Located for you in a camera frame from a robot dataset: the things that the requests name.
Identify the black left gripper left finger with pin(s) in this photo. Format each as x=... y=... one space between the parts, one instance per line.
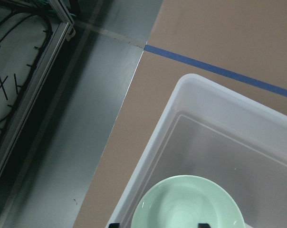
x=114 y=225

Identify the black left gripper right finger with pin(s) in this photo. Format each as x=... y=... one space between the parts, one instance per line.
x=203 y=225

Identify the green ceramic bowl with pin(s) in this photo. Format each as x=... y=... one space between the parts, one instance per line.
x=184 y=201

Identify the translucent plastic box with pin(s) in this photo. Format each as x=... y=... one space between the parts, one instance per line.
x=211 y=131

